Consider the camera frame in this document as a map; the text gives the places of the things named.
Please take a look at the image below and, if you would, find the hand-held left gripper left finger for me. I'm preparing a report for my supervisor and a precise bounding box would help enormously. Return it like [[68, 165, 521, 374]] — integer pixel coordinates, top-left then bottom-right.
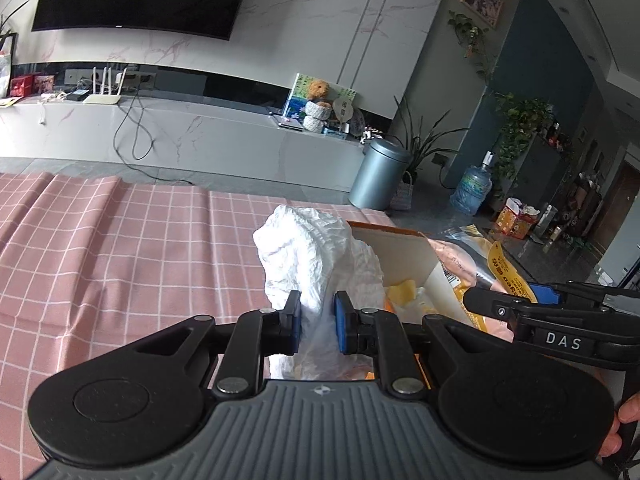
[[127, 290, 303, 396]]

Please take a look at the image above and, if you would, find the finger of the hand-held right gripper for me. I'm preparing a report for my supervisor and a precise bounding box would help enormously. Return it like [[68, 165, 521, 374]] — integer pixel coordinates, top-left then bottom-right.
[[462, 285, 540, 335], [527, 281, 640, 307]]

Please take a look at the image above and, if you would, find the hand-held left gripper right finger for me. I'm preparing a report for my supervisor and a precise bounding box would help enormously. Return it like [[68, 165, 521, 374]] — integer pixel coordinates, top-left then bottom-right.
[[333, 290, 540, 396]]

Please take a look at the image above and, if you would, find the yellow snack packet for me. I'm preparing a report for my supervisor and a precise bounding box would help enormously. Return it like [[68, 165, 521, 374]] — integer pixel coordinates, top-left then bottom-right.
[[432, 237, 542, 344]]

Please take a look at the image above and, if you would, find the yellow cleaning cloth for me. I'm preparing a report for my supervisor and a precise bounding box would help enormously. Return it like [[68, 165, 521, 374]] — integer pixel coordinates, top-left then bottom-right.
[[384, 280, 434, 324]]

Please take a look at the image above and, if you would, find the white plastic bag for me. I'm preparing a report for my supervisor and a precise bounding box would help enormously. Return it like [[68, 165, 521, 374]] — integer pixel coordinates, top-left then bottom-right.
[[252, 204, 386, 382]]

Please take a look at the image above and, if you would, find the orange cardboard box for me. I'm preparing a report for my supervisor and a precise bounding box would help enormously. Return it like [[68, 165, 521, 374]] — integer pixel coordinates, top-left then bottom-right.
[[345, 220, 484, 393]]

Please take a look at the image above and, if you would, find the person's right hand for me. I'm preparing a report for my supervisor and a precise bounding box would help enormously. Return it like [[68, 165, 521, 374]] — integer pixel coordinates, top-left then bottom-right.
[[597, 392, 640, 461]]

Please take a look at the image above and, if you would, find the orange gift box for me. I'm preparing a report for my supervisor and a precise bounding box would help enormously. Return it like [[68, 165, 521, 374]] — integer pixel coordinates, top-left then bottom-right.
[[495, 197, 541, 240]]

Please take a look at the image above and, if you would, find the brown door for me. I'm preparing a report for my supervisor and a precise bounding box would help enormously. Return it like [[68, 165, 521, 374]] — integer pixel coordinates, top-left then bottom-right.
[[595, 160, 640, 252]]

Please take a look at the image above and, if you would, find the blue water jug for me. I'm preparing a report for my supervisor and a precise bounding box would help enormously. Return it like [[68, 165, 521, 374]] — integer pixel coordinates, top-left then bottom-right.
[[450, 151, 496, 216]]

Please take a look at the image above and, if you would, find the grey cabinet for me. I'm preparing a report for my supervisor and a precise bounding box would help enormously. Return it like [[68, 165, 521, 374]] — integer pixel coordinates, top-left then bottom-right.
[[517, 132, 577, 212]]

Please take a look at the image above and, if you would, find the woven basket bag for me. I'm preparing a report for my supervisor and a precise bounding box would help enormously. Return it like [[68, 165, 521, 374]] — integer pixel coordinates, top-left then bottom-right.
[[390, 171, 416, 212]]

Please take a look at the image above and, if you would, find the grey metal trash can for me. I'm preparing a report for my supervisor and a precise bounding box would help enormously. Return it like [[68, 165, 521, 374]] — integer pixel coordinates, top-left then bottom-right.
[[348, 138, 412, 211]]

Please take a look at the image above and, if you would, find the trailing ivy plant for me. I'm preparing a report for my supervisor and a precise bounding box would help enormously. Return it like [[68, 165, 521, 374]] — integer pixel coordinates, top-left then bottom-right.
[[492, 92, 554, 197]]

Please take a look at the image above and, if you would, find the long-leaf potted plant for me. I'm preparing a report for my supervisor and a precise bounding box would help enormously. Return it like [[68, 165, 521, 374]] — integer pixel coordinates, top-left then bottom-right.
[[385, 95, 472, 182]]

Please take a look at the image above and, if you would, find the pink checkered tablecloth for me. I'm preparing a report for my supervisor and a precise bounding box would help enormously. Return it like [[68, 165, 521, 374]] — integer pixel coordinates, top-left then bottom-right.
[[0, 171, 397, 467]]

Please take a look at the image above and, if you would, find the white marble television console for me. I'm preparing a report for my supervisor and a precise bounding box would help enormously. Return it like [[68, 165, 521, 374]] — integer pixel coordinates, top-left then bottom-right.
[[0, 94, 372, 192]]

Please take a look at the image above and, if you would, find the round paper fan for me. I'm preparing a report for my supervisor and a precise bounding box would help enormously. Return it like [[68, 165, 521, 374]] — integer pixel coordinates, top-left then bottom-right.
[[332, 96, 354, 134]]

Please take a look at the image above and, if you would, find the teddy bear with baskets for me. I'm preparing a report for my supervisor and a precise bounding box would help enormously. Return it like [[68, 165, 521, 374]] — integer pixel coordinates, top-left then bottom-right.
[[282, 72, 357, 129]]

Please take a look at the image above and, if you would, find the white router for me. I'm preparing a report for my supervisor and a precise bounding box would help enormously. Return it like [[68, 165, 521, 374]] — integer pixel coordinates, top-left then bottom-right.
[[82, 66, 126, 106]]

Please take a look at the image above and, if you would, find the black cable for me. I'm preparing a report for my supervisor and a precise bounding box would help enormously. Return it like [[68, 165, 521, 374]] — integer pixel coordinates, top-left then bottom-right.
[[112, 95, 212, 187]]

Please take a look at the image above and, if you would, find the hanging wall plant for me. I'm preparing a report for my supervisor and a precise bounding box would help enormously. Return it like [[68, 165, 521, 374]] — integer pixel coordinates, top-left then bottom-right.
[[447, 10, 494, 82]]

